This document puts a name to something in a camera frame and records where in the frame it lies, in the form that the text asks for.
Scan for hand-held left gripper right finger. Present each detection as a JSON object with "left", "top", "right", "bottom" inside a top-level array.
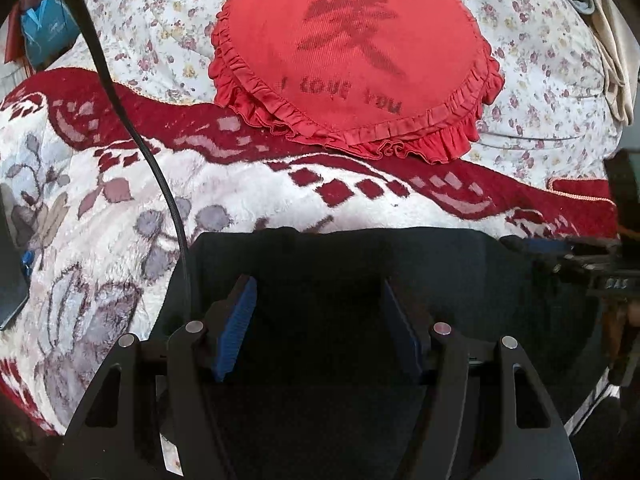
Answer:
[{"left": 382, "top": 279, "right": 574, "bottom": 480}]

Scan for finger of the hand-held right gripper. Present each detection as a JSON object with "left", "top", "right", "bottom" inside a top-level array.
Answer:
[{"left": 500, "top": 235, "right": 623, "bottom": 276}]

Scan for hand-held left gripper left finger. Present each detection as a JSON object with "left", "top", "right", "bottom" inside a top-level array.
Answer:
[{"left": 59, "top": 274, "right": 259, "bottom": 480}]

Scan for black pants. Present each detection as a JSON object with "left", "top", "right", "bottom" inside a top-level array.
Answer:
[{"left": 150, "top": 226, "right": 626, "bottom": 480}]

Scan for red and white plush blanket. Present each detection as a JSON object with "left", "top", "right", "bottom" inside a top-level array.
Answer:
[{"left": 0, "top": 66, "right": 619, "bottom": 436}]

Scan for white floral quilt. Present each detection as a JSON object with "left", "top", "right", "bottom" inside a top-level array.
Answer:
[{"left": 45, "top": 0, "right": 621, "bottom": 188}]

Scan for beige curtain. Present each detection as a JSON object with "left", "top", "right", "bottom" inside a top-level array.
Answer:
[{"left": 537, "top": 0, "right": 640, "bottom": 126}]

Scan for dark smartphone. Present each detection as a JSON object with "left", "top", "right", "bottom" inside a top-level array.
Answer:
[{"left": 0, "top": 187, "right": 31, "bottom": 332}]

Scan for red heart-shaped ruffled pillow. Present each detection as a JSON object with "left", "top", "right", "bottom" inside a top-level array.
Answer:
[{"left": 208, "top": 0, "right": 506, "bottom": 165}]

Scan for blue plastic bag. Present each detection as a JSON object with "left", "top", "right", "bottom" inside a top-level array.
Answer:
[{"left": 19, "top": 0, "right": 81, "bottom": 70}]

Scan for black cable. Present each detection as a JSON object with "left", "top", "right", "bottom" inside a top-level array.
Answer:
[{"left": 30, "top": 0, "right": 193, "bottom": 323}]

